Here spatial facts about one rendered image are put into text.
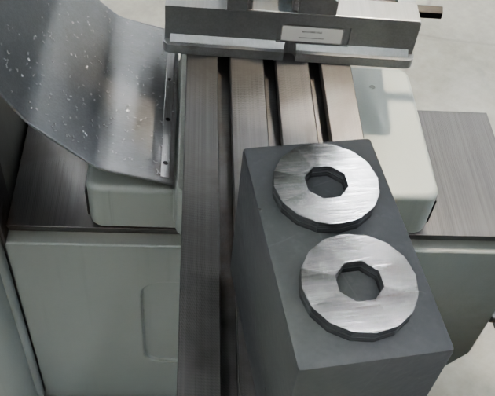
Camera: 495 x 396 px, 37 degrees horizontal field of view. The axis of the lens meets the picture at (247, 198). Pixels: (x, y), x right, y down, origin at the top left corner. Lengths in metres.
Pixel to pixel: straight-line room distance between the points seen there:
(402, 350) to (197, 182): 0.40
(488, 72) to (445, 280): 1.53
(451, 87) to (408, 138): 1.43
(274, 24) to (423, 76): 1.58
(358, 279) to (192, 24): 0.54
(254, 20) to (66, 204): 0.38
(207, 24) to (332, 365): 0.60
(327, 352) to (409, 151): 0.62
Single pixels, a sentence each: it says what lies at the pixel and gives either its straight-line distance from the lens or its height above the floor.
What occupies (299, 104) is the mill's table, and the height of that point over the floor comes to 0.92.
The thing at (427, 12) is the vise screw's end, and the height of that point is 0.97.
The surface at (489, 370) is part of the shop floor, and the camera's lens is 1.92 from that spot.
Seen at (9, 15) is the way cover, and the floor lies 1.01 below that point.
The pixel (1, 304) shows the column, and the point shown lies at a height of 0.58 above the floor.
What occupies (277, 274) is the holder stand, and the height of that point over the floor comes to 1.11.
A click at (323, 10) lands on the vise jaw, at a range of 1.02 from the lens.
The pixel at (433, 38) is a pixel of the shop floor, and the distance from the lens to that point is 2.75.
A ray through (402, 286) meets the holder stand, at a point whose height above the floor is 1.12.
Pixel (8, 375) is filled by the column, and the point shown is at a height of 0.39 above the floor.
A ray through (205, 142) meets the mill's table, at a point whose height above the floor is 0.92.
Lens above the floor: 1.58
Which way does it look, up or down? 50 degrees down
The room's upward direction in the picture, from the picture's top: 7 degrees clockwise
